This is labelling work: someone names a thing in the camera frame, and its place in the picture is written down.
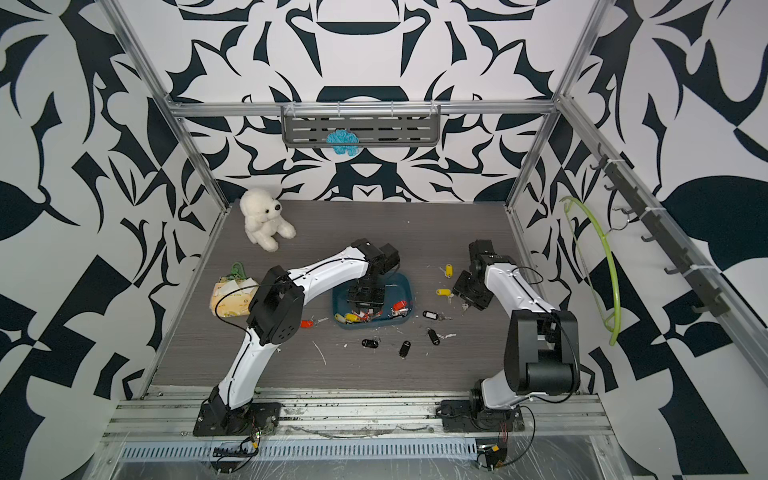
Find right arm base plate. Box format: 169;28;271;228
435;400;526;433

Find grey slotted wall shelf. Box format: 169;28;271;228
280;102;442;148

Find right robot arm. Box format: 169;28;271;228
452;240;580;416

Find white teddy bear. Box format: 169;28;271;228
239;188;297;253

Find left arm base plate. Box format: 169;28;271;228
192;400;282;437

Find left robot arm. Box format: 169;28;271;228
207;239;400;427

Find dark wall hook rail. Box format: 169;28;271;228
593;143;731;317

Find teal plastic storage box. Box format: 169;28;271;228
332;273;415;330

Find teal scrunchie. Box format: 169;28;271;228
326;129;360;157

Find green hose loop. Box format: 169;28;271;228
560;195;624;347

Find white slotted cable duct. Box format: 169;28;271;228
120;438;478;463

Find yellow sponge packet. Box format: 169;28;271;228
210;277;259;318

